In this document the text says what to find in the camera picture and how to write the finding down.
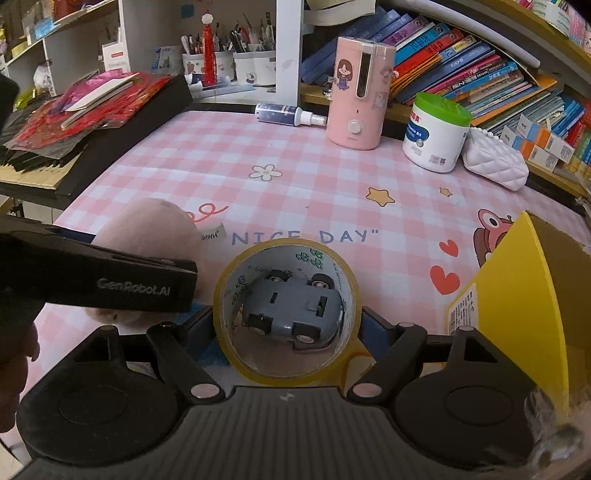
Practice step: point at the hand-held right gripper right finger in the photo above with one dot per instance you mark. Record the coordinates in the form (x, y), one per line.
(376, 330)

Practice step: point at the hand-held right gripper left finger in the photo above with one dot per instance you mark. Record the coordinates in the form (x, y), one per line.
(203, 330)

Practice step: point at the pale pink plush toy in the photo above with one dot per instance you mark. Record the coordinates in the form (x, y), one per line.
(152, 226)

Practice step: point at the yellow tape roll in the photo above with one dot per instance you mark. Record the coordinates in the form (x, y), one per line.
(277, 365)

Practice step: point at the grey toy car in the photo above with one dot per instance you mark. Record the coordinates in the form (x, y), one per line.
(286, 309)

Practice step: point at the yellow cardboard box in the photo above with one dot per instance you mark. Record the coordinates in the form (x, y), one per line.
(508, 295)

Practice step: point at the person's left hand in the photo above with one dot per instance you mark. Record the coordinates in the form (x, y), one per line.
(16, 355)

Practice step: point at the pink checked tablecloth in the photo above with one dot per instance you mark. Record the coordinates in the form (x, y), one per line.
(300, 194)

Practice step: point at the black electronic keyboard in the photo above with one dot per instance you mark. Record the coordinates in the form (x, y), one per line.
(138, 124)

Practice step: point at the pile of red packets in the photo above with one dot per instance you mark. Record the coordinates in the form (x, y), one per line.
(46, 124)

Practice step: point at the white booklet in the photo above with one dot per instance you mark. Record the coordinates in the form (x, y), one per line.
(99, 94)

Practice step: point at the white jar green lid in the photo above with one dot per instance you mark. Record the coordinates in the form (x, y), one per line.
(429, 143)

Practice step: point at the white quilted bag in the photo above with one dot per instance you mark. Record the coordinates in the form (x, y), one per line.
(494, 161)

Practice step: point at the white plastic bag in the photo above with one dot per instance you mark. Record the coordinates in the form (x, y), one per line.
(44, 76)

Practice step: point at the white card box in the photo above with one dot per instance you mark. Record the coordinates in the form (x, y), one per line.
(114, 57)

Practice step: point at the small blue box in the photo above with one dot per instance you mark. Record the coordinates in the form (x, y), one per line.
(167, 60)

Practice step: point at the dark blue spray bottle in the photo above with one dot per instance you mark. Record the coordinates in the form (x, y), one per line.
(277, 113)

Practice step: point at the pink humidifier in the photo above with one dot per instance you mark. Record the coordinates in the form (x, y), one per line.
(353, 101)

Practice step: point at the wooden bookshelf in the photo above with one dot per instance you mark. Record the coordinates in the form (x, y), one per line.
(549, 177)

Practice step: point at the white pen cup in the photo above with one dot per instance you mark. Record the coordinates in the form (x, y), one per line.
(258, 69)
(193, 63)
(225, 67)

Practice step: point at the white orange small box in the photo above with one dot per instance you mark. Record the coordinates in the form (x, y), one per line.
(549, 154)
(531, 131)

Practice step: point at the red tassel ornament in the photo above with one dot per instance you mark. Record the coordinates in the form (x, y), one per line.
(208, 50)

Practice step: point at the white shelf unit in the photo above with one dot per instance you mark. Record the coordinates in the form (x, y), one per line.
(138, 27)

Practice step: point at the row of blue and red books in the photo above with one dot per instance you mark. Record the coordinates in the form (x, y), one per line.
(461, 64)

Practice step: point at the thick open book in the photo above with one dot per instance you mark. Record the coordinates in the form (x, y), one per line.
(339, 11)

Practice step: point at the white shelf post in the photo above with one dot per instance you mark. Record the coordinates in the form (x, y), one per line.
(288, 55)

